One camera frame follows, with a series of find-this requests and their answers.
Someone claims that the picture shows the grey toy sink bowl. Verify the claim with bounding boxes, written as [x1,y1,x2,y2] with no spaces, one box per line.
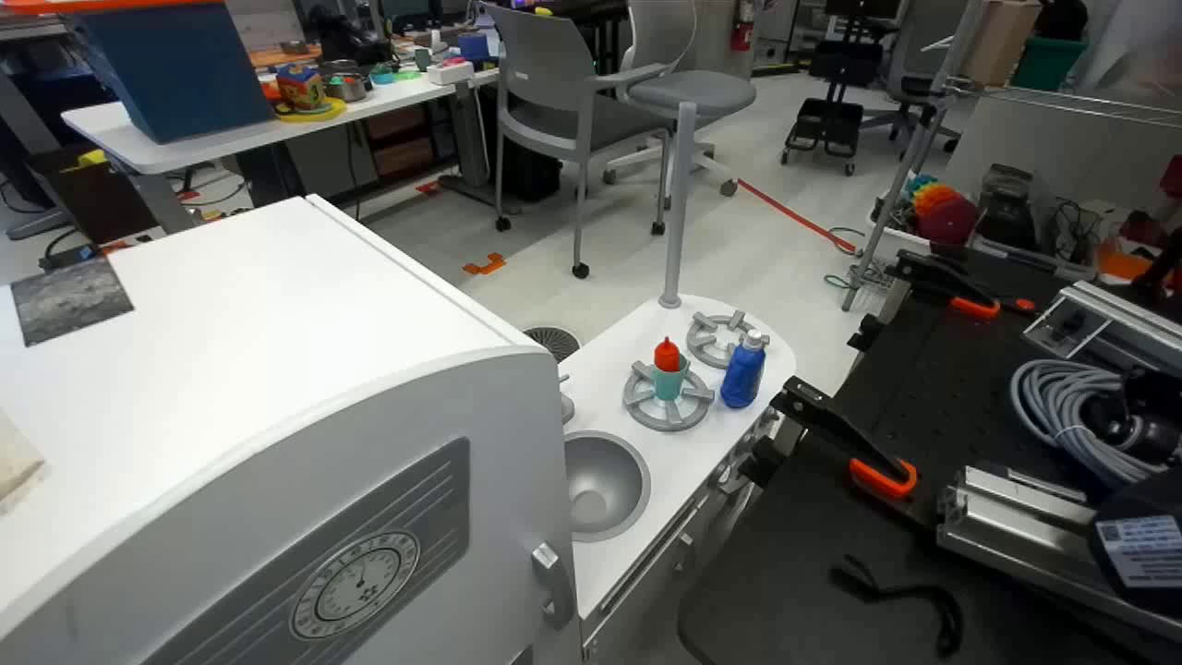
[562,429,652,547]

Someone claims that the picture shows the grey toy stove burner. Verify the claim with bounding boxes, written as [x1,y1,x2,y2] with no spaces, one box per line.
[685,307,759,372]
[622,360,720,438]

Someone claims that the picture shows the red ketchup bottle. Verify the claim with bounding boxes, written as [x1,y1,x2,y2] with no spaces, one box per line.
[652,332,689,376]

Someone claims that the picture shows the black wheeled cart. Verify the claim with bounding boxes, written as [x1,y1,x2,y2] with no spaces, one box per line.
[779,0,913,176]

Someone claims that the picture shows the grey coiled cable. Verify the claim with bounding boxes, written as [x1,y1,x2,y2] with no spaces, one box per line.
[1010,356,1174,493]

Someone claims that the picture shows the black table mat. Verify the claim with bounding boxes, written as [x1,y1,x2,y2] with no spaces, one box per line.
[675,254,1182,665]

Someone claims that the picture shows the grey tripod stand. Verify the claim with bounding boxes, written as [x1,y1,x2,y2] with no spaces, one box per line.
[839,0,992,316]

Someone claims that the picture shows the white work table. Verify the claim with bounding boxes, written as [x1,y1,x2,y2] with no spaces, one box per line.
[60,62,505,183]

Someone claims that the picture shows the black loose cable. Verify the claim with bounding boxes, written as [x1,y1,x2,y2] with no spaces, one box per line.
[829,556,967,663]

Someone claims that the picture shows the silver aluminium extrusion rail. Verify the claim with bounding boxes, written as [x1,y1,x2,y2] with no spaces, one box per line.
[931,460,1182,647]

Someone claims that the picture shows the grey swivel office chair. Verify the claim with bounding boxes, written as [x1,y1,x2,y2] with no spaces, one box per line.
[622,0,760,199]

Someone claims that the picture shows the black orange bar clamp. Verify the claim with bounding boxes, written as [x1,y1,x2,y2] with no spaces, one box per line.
[892,247,1042,324]
[749,372,924,508]

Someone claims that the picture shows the teal plastic cup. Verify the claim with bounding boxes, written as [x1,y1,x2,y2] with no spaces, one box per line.
[652,362,689,407]

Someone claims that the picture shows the rainbow coloured toy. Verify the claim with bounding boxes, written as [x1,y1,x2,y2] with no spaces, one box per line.
[902,174,983,258]

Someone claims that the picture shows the grey picture sticker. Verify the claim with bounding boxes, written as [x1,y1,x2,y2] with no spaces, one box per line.
[9,254,136,353]

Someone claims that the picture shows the grey vertical pole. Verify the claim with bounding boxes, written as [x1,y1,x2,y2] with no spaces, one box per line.
[659,100,702,316]

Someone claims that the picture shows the white toy kitchen cabinet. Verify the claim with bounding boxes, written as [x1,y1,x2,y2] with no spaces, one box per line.
[0,191,802,665]

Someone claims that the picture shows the red fire extinguisher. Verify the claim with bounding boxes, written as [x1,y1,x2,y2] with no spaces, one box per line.
[727,0,759,56]

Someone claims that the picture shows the blue storage bin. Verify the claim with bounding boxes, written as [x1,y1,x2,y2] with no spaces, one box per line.
[60,0,279,144]

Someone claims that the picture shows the red floor cable strip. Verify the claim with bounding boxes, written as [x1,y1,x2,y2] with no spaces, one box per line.
[734,176,860,258]

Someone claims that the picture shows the silver box with black switch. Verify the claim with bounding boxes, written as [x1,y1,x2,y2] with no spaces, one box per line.
[1021,276,1182,381]

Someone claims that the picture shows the grey four-legged caster chair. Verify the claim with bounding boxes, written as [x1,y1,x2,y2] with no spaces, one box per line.
[488,3,675,281]

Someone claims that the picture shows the colourful toys on yellow plate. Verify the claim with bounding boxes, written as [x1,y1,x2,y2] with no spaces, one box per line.
[257,53,351,130]

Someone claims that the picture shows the black round labelled device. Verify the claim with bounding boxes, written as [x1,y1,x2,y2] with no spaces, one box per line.
[1086,467,1182,622]

